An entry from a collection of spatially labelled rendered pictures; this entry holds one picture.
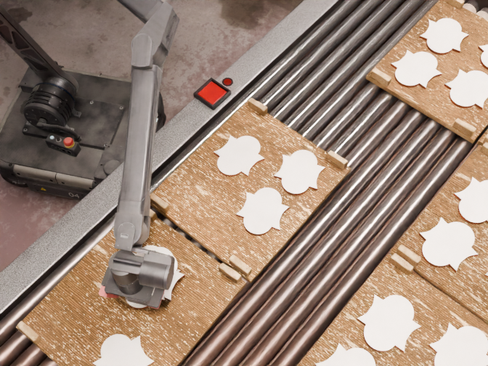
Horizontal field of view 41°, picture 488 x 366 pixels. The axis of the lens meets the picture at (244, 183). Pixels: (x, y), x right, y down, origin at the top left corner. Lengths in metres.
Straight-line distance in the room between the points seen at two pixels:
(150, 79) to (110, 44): 1.94
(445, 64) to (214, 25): 1.60
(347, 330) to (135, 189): 0.58
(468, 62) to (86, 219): 1.16
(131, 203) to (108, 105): 1.43
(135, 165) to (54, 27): 2.16
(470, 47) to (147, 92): 1.05
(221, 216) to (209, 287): 0.19
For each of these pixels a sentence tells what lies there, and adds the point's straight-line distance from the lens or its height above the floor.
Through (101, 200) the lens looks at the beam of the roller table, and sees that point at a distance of 1.72.
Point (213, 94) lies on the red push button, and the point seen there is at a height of 0.93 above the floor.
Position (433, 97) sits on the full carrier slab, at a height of 0.94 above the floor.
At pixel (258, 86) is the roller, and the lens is 1.87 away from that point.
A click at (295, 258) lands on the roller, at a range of 1.60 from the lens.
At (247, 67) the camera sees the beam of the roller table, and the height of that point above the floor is 0.92.
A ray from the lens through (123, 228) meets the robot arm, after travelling 1.32.
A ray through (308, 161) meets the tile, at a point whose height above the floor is 0.95.
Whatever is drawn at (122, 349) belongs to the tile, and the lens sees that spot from 1.52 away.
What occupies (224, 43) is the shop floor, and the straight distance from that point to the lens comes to 3.23.
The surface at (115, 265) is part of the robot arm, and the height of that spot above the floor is 1.17.
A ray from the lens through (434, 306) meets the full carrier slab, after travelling 1.59.
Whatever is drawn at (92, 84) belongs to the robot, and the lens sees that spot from 2.84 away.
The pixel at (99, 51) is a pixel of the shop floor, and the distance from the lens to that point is 3.28.
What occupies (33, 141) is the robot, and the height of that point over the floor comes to 0.24.
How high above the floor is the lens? 2.38
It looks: 59 degrees down
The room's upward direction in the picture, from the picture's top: 1 degrees counter-clockwise
